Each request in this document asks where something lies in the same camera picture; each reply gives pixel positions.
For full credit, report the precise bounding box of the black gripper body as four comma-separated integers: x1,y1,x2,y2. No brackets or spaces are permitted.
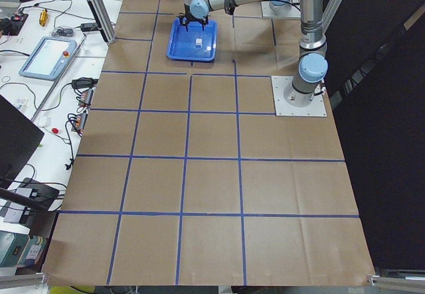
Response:
177,13,209,26

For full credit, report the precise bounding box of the blue plastic tray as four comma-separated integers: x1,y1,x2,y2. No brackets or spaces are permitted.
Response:
167,18,218,62

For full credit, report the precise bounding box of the black power adapter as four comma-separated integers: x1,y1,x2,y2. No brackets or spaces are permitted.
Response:
80,23,98,32

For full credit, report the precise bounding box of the gold cylindrical tool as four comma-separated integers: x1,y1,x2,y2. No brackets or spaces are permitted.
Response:
39,9,48,27

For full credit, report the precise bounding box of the teach pendant tablet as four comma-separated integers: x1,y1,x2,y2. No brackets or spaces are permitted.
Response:
19,37,77,81

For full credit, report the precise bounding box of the brown paper table cover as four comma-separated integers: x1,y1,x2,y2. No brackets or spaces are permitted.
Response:
43,0,373,286

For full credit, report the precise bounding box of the black laptop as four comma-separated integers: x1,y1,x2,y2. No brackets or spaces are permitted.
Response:
0,96,44,188

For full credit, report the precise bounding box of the aluminium frame post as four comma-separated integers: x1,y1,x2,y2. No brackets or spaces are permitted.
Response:
86,0,116,45

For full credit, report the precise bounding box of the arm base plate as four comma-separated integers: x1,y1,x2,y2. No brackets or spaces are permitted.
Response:
271,76,327,117
261,1,301,20

